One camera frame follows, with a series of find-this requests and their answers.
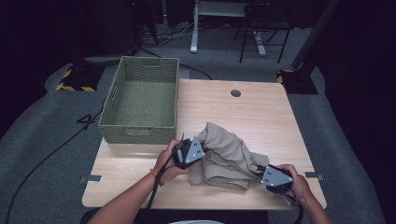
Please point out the black chair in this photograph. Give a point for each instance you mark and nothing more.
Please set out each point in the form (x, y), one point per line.
(264, 23)

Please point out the green woven basket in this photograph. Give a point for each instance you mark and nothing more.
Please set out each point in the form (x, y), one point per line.
(140, 102)

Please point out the black striped stand base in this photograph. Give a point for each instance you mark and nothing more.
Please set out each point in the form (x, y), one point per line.
(79, 77)
(299, 82)

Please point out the person's dark trousers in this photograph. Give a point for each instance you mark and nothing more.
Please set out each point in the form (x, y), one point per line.
(218, 216)

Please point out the beige shorts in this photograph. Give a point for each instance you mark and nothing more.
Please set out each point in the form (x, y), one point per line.
(224, 155)

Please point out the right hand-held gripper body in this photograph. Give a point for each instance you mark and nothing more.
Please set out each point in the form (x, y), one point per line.
(275, 180)

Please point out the grey tape strip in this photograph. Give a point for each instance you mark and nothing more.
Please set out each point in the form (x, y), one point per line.
(314, 175)
(93, 178)

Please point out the grey table hole cover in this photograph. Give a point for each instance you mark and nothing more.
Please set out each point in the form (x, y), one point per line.
(235, 93)

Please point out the person's white shirt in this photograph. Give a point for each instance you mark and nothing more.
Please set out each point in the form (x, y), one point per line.
(194, 222)

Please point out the person's right hand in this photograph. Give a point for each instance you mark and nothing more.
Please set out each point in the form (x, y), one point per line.
(300, 185)

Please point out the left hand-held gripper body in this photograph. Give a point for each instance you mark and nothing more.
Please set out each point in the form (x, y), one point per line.
(191, 152)

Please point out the black slanted pole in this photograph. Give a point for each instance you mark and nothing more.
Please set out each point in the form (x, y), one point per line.
(314, 32)

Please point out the person's left hand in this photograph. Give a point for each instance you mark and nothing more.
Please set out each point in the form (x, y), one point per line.
(165, 161)

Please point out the white desk frame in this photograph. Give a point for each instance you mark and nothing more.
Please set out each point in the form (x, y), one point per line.
(194, 37)

